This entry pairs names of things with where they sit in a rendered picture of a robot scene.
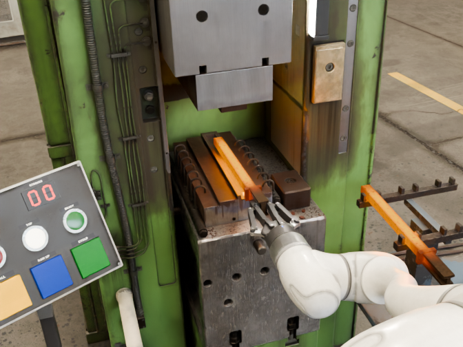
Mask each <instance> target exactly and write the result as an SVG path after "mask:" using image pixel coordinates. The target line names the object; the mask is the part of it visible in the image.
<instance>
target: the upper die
mask: <svg viewBox="0 0 463 347"><path fill-rule="evenodd" d="M199 71H200V74H197V75H191V76H182V77H177V79H178V80H179V82H180V83H181V85H182V86H183V88H184V90H185V91H186V93H187V95H188V96H189V98H190V100H191V101H192V102H193V104H194V106H195V108H196V109H197V111H203V110H208V109H216V108H222V107H231V106H236V105H244V104H250V103H259V102H263V101H272V100H273V65H268V64H266V63H265V62H264V61H263V60H262V66H259V67H249V68H244V69H238V70H228V71H222V72H212V73H206V72H205V71H204V69H203V68H202V67H201V66H199Z"/></svg>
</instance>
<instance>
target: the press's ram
mask: <svg viewBox="0 0 463 347"><path fill-rule="evenodd" d="M292 3H293V0H154V5H155V12H156V26H157V34H158V48H159V52H160V53H161V55H162V57H163V58H164V59H165V62H166V63H167V65H168V66H169V68H170V70H171V71H172V73H173V75H174V76H175V77H182V76H191V75H197V74H200V71H199V66H201V67H202V68H203V69H204V71H205V72H206V73H212V72H222V71H228V70H238V69H244V68H249V67H259V66H262V60H263V61H264V62H265V63H266V64H268V65H275V64H281V63H290V62H291V36H292Z"/></svg>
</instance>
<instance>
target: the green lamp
mask: <svg viewBox="0 0 463 347"><path fill-rule="evenodd" d="M84 222H85V219H84V217H83V215H82V214H81V213H80V212H78V211H73V212H71V213H69V214H68V216H67V218H66V224H67V226H68V227H69V228H70V229H72V230H79V229H80V228H82V227H83V225H84Z"/></svg>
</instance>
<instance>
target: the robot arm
mask: <svg viewBox="0 0 463 347"><path fill-rule="evenodd" d="M266 198H267V197H266ZM267 199H268V201H269V202H268V203H266V212H267V210H268V213H269V214H270V216H271V219H272V220H273V221H271V220H270V219H269V218H267V216H266V215H265V214H264V213H263V211H262V210H261V209H260V204H259V203H258V202H257V200H256V199H255V197H254V196H253V194H252V193H251V191H250V190H249V200H250V201H249V203H250V208H248V218H249V224H250V227H251V228H250V238H255V237H256V236H260V237H261V238H262V239H263V240H264V241H265V242H266V243H267V246H268V247H269V254H270V257H271V259H272V260H273V262H274V264H275V265H276V268H277V270H278V272H279V277H280V281H281V283H282V285H283V287H284V289H285V291H286V292H287V294H288V296H289V297H290V299H291V300H292V302H293V303H294V304H295V305H296V306H297V307H298V308H299V309H300V310H301V311H302V312H303V313H304V314H305V315H307V316H309V317H311V318H314V319H322V318H326V317H328V316H330V315H332V314H333V313H334V312H335V311H336V310H337V309H338V307H339V305H340V301H350V302H356V303H359V304H385V306H386V308H387V310H388V312H389V313H390V314H391V315H392V316H393V318H392V319H389V320H387V321H385V322H382V323H381V324H378V325H376V326H374V327H372V328H370V329H368V330H366V331H364V332H362V333H360V334H358V335H356V336H355V337H354V338H352V339H350V340H349V341H348V342H346V343H345V344H344V345H343V346H341V347H463V284H450V285H442V286H418V283H417V282H416V280H415V279H414V277H413V276H412V275H410V274H409V271H408V268H407V266H406V264H405V263H404V262H403V261H402V260H401V259H400V258H398V257H396V256H394V255H391V254H389V253H383V252H378V251H358V252H348V253H341V254H332V253H325V252H321V251H317V250H312V248H311V247H310V246H309V245H308V243H307V241H306V240H305V239H304V237H303V236H302V235H300V234H299V233H297V232H296V230H295V229H299V228H300V219H299V218H297V217H295V216H293V215H292V214H291V213H290V212H289V211H288V210H286V208H284V207H283V206H282V205H281V204H280V203H279V202H276V203H275V204H273V203H272V202H270V200H269V198H267ZM254 216H256V218H257V219H258V221H259V222H260V223H261V225H262V226H263V229H262V231H260V230H259V229H258V227H257V226H256V220H255V217H254ZM282 219H283V220H284V221H285V222H284V221H283V220H282Z"/></svg>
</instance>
